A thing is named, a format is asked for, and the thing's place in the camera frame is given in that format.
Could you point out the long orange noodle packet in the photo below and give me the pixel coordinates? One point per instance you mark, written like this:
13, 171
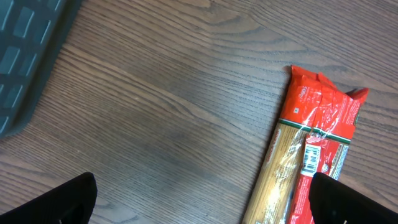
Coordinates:
313, 134

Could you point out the grey plastic shopping basket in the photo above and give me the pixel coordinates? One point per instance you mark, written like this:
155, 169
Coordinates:
32, 34

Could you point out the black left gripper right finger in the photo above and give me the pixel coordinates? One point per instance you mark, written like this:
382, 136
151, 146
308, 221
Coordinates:
332, 202

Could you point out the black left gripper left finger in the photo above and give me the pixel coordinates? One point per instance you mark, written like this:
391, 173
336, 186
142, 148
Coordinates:
69, 203

